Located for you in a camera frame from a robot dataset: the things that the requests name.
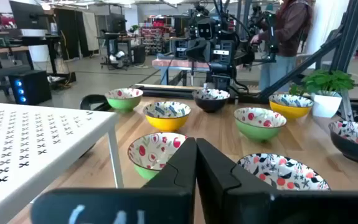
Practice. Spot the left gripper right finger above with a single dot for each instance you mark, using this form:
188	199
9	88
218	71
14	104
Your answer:
259	208

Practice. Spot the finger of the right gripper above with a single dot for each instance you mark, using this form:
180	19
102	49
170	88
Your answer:
201	31
209	31

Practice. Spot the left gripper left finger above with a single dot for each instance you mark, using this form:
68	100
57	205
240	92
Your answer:
119	205

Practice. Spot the black bowl with floral inside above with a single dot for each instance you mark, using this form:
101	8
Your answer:
283	171
210	105
353	149

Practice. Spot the green bowl with floral inside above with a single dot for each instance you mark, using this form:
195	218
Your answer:
149	152
258	132
124	104

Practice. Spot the yellow bowl with patterned inside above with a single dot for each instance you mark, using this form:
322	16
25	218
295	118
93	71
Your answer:
166	123
289	112

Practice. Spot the black background robot arm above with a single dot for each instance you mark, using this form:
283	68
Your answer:
270	31

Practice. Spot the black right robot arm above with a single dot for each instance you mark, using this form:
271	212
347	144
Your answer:
228	59

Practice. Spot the table with pink top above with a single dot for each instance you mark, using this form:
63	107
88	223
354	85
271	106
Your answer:
178	63

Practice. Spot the shelf with red boxes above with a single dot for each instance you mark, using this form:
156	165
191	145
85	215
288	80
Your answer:
153	34

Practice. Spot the black background workbench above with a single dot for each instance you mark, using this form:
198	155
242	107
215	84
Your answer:
119	37

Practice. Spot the person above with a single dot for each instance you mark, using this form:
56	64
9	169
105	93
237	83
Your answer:
290	31

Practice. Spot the white hanging cloth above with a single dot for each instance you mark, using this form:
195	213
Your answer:
91	31

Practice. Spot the white perforated metal shelf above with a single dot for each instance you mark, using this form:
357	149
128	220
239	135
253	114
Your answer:
26	146

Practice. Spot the green plant in white pot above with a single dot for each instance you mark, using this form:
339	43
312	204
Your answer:
325	104

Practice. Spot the black curtain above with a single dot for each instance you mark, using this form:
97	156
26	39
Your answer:
68	31

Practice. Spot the black computer tower blue lights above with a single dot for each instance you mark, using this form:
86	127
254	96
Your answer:
35	87

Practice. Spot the black computer monitor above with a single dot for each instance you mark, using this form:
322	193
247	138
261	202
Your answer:
29	14

